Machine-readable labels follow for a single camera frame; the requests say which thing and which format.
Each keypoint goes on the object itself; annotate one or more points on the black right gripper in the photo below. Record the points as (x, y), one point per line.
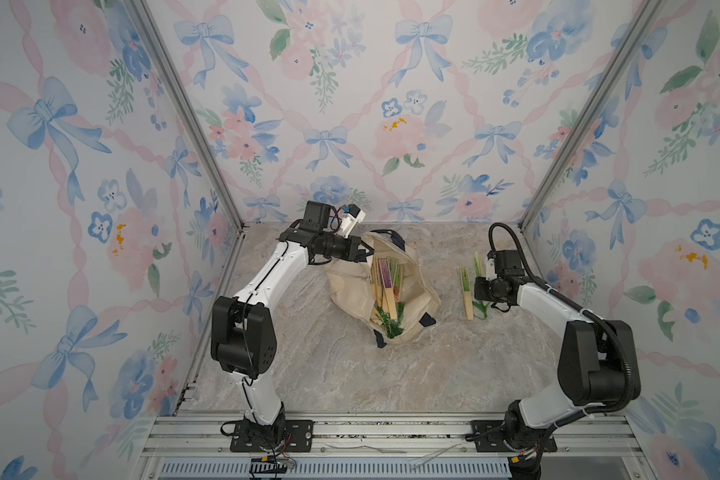
(480, 289)

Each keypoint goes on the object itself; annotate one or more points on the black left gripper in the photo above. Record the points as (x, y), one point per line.
(353, 250)

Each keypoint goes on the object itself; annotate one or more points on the green bamboo folding fan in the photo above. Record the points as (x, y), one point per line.
(465, 287)
(481, 308)

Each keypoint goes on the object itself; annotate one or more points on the beige tote bag navy handles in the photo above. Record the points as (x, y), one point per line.
(351, 290)

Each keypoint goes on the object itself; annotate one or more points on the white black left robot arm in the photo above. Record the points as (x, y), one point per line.
(243, 340)

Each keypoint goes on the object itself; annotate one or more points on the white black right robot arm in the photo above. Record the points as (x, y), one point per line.
(597, 369)

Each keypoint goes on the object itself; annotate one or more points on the purple bamboo folding fan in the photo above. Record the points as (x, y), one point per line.
(388, 296)

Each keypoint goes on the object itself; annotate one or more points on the green fan in bag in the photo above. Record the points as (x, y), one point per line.
(390, 328)

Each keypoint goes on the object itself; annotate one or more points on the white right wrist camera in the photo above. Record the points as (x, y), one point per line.
(490, 270)

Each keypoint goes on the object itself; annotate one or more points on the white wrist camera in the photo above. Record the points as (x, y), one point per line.
(490, 270)
(349, 217)

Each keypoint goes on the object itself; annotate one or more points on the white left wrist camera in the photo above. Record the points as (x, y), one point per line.
(349, 217)

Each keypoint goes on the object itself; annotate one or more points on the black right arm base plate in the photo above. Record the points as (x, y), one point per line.
(486, 435)

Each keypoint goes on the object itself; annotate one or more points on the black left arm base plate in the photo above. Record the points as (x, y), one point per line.
(289, 436)

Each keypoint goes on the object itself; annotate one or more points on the aluminium corner post left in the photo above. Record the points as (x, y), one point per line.
(155, 45)

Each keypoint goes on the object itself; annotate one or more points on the aluminium corner post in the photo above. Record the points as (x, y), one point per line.
(155, 45)
(633, 37)

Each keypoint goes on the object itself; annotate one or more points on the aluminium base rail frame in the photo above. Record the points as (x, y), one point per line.
(190, 445)

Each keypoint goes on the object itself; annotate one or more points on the aluminium corner post right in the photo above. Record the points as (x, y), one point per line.
(633, 37)

